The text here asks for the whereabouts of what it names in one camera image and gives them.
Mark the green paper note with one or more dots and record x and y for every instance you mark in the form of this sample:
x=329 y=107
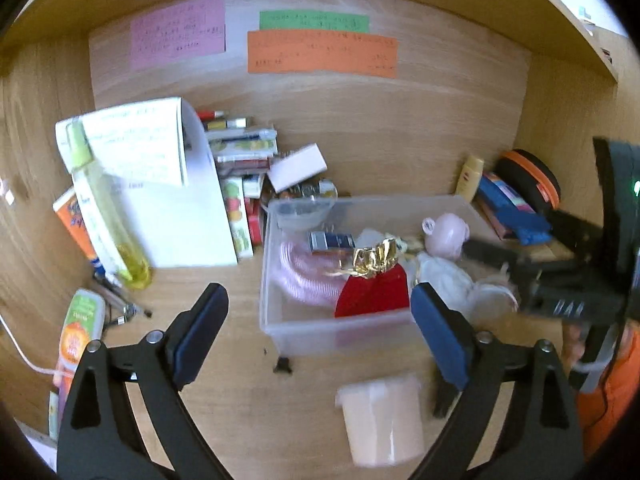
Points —
x=312 y=21

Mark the clear plastic bowl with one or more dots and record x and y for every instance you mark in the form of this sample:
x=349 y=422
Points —
x=300 y=217

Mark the yellow green spray bottle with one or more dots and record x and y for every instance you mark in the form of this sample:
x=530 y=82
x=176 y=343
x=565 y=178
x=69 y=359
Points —
x=115 y=230

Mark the black binder clip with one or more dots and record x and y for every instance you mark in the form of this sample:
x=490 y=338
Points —
x=282 y=366

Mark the blue patterned pouch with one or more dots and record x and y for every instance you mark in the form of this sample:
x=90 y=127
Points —
x=520 y=220

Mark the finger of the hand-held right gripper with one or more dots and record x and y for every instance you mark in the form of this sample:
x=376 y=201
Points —
x=495 y=255
x=575 y=227

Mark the wooden desktop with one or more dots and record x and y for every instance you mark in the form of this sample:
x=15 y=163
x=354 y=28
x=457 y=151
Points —
x=240 y=310

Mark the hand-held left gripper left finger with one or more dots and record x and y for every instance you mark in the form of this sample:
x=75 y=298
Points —
x=200 y=340

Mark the orange paper note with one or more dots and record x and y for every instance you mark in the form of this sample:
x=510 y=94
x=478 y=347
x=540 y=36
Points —
x=320 y=55

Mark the person's right hand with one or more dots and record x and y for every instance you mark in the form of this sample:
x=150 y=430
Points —
x=572 y=347

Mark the stack of snack packets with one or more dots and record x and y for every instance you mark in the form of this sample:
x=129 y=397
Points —
x=240 y=145

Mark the small blue box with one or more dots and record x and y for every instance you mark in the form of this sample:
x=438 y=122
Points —
x=330 y=241

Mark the pink round jar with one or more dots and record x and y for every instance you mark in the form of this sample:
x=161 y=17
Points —
x=447 y=235

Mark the clear plastic bin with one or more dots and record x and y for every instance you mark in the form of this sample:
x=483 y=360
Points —
x=320 y=330

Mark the red pouch with gold top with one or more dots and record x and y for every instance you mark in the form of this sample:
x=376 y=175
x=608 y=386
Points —
x=370 y=292

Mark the white cardboard box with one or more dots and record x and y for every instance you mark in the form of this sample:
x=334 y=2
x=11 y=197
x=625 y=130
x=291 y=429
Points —
x=297 y=167

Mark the pink paper note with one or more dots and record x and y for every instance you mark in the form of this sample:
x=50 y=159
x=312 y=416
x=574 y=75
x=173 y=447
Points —
x=177 y=32

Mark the slim pen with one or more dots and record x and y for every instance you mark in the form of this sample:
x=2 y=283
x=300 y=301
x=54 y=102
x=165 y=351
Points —
x=122 y=295

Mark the black and orange case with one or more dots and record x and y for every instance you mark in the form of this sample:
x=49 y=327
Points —
x=530 y=175

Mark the green orange packet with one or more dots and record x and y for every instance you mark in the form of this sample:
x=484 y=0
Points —
x=80 y=325

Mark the small labelled jar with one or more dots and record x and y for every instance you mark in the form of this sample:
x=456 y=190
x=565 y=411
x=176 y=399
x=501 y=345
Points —
x=327 y=189

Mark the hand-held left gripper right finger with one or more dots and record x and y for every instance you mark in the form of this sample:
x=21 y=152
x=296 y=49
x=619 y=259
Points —
x=440 y=340

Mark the translucent plastic cup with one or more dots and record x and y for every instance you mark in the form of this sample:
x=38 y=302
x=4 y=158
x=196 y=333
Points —
x=380 y=425

